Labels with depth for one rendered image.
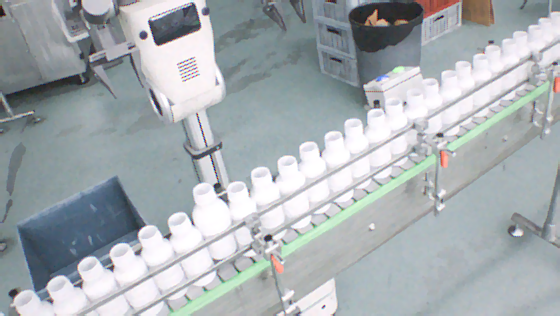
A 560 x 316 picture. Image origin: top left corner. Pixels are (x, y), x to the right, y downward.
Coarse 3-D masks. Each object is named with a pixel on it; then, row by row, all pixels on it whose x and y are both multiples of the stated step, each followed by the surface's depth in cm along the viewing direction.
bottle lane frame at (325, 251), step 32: (544, 96) 139; (480, 128) 126; (512, 128) 136; (448, 160) 123; (480, 160) 133; (384, 192) 113; (416, 192) 121; (448, 192) 130; (320, 224) 108; (352, 224) 112; (384, 224) 119; (288, 256) 104; (320, 256) 110; (352, 256) 117; (224, 288) 97; (256, 288) 103
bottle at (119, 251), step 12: (120, 252) 88; (132, 252) 87; (120, 264) 85; (132, 264) 86; (144, 264) 88; (120, 276) 86; (132, 276) 86; (144, 288) 89; (156, 288) 92; (132, 300) 90; (144, 300) 90; (144, 312) 92; (156, 312) 93
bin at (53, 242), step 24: (96, 192) 141; (120, 192) 146; (48, 216) 136; (72, 216) 140; (96, 216) 144; (120, 216) 149; (24, 240) 131; (48, 240) 139; (72, 240) 143; (96, 240) 148; (120, 240) 152; (24, 264) 118; (48, 264) 142; (72, 264) 146
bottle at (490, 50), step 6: (486, 48) 125; (492, 48) 126; (498, 48) 124; (486, 54) 125; (492, 54) 123; (498, 54) 123; (492, 60) 124; (498, 60) 125; (492, 66) 125; (498, 66) 125; (492, 72) 125; (498, 72) 125; (492, 84) 127; (498, 84) 127; (492, 90) 128; (498, 90) 128; (492, 96) 129; (498, 102) 131
